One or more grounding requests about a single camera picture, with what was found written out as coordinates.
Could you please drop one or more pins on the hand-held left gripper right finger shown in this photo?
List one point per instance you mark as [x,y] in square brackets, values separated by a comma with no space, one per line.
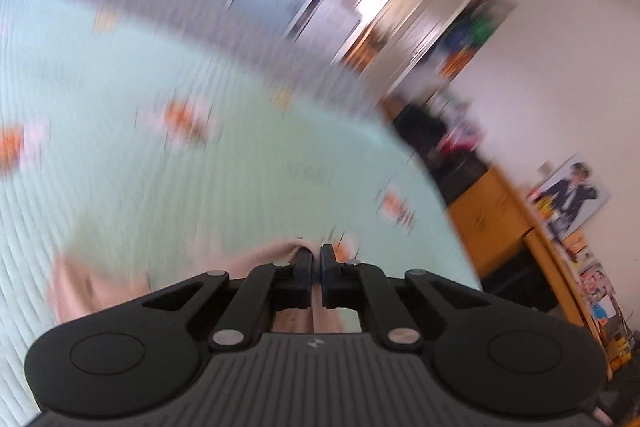
[327,269]

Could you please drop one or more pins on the black armchair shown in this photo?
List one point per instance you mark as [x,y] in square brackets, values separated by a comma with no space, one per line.
[430,132]

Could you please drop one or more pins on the wooden desk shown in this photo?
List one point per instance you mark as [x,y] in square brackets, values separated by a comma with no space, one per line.
[500,217]

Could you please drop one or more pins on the beige printed pants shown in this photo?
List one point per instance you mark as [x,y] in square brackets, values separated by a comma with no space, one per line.
[80,287]

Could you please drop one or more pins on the bee print bedspread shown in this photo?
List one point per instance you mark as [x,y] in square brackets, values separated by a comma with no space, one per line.
[200,177]

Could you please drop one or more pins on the colourful hanging bags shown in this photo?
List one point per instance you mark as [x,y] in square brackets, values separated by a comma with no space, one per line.
[472,32]

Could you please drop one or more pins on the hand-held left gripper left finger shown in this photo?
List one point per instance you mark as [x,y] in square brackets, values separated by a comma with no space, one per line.
[302,269]

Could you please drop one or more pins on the pilot portrait poster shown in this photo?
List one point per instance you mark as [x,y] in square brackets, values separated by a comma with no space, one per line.
[572,197]

